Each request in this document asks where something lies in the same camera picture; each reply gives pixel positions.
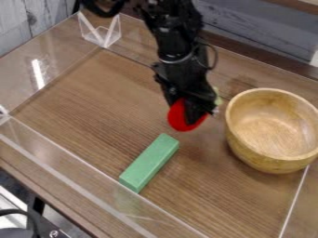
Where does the green rectangular block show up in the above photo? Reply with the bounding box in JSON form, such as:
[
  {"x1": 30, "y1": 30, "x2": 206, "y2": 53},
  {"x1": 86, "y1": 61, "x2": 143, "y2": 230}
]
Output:
[{"x1": 119, "y1": 134, "x2": 179, "y2": 193}]

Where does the black metal table bracket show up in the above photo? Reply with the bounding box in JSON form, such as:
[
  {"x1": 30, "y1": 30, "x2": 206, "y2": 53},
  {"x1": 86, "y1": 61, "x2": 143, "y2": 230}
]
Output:
[{"x1": 27, "y1": 195, "x2": 71, "y2": 238}]

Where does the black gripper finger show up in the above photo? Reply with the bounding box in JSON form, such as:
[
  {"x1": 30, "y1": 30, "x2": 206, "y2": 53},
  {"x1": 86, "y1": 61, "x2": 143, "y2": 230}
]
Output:
[
  {"x1": 161, "y1": 82, "x2": 182, "y2": 106},
  {"x1": 185, "y1": 99, "x2": 217, "y2": 126}
]

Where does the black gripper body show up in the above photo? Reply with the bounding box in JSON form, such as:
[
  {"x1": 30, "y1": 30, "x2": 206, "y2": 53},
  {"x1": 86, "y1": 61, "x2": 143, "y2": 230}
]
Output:
[{"x1": 151, "y1": 57, "x2": 218, "y2": 106}]

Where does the black cable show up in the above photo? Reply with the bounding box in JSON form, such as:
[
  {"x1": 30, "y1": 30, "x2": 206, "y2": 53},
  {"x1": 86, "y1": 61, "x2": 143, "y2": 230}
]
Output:
[{"x1": 0, "y1": 208, "x2": 43, "y2": 238}]

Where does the red toy radish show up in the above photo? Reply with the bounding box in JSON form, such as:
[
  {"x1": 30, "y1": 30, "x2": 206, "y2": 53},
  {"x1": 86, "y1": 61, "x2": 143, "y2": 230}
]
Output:
[{"x1": 167, "y1": 98, "x2": 209, "y2": 132}]

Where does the clear acrylic corner bracket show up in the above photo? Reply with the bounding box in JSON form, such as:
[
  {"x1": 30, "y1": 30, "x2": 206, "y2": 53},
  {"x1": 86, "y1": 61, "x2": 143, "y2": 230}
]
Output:
[{"x1": 78, "y1": 12, "x2": 122, "y2": 48}]

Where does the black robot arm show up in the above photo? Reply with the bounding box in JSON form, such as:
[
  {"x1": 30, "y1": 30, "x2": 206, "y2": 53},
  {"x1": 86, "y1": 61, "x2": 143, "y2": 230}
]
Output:
[{"x1": 79, "y1": 0, "x2": 218, "y2": 131}]

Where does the clear acrylic tray wall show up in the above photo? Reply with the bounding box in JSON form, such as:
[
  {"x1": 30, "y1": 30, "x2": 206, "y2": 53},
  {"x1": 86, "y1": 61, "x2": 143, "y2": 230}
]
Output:
[{"x1": 0, "y1": 106, "x2": 207, "y2": 238}]

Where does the wooden bowl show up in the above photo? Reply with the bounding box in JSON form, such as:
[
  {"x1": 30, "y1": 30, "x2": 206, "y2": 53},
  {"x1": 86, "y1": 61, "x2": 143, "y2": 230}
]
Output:
[{"x1": 225, "y1": 88, "x2": 318, "y2": 174}]

